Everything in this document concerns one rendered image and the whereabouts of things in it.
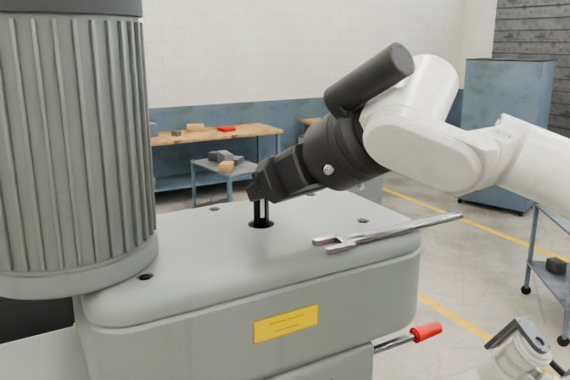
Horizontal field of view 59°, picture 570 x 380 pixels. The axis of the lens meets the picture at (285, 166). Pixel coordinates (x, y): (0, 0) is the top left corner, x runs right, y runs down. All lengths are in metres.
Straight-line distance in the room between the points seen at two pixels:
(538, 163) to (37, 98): 0.45
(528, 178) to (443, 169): 0.08
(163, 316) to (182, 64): 6.96
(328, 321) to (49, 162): 0.38
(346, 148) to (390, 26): 8.81
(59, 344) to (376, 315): 0.42
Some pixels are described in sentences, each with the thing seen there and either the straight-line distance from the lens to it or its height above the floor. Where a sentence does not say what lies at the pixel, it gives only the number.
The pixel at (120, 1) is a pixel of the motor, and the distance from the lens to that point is 0.54.
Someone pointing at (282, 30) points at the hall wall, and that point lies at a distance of 8.08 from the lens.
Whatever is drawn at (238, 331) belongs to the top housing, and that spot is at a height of 1.82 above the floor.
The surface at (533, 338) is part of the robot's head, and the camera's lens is 0.94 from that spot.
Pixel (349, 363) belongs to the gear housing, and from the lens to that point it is 0.75.
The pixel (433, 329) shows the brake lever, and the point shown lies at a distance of 0.85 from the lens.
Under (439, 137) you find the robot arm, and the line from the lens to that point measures 0.45.
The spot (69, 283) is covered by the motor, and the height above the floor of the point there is 1.91.
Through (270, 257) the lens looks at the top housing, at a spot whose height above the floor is 1.89.
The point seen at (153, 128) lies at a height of 1.00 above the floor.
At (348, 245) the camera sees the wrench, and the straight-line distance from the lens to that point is 0.63.
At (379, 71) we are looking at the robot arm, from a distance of 0.48.
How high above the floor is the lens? 2.14
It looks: 14 degrees down
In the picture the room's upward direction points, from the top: straight up
